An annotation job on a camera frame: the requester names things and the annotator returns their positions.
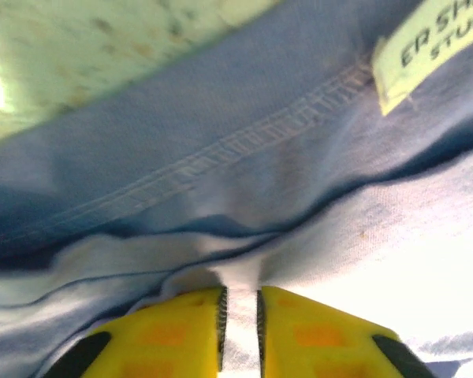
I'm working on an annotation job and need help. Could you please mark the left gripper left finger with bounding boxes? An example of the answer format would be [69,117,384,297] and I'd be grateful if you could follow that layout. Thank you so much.
[50,285,229,378]

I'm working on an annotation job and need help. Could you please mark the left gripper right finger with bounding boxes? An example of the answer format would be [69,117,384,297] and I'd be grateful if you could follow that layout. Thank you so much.
[255,285,438,378]

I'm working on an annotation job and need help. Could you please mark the purple t-shirt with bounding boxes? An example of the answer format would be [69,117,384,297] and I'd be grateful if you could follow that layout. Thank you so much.
[0,0,473,378]

